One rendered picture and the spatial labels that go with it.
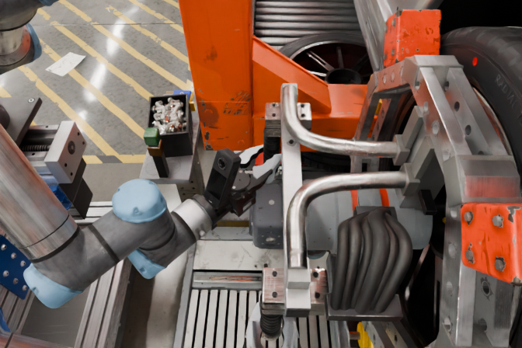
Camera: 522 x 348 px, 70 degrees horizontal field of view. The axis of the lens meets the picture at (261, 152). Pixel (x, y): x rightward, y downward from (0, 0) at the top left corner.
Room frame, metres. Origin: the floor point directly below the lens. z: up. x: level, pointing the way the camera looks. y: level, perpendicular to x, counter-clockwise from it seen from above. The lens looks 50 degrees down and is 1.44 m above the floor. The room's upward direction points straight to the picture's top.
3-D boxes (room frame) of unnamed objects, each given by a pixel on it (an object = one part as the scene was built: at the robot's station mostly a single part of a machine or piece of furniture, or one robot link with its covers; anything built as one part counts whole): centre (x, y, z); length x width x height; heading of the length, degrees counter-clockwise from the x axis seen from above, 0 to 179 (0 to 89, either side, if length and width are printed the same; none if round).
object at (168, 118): (0.92, 0.32, 0.51); 0.20 x 0.14 x 0.13; 8
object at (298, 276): (0.26, -0.13, 1.03); 0.19 x 0.18 x 0.11; 89
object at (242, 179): (0.43, 0.07, 0.80); 0.12 x 0.08 x 0.09; 135
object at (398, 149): (0.45, -0.13, 1.03); 0.19 x 0.18 x 0.11; 89
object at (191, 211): (0.37, 0.13, 0.81); 0.08 x 0.05 x 0.08; 45
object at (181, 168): (0.94, 0.32, 0.44); 0.43 x 0.17 x 0.03; 179
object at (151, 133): (0.74, 0.32, 0.64); 0.04 x 0.04 x 0.04; 89
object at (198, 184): (0.97, 0.32, 0.21); 0.10 x 0.10 x 0.42; 89
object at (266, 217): (0.66, -0.17, 0.26); 0.42 x 0.18 x 0.35; 89
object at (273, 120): (0.53, -0.05, 0.93); 0.09 x 0.05 x 0.05; 89
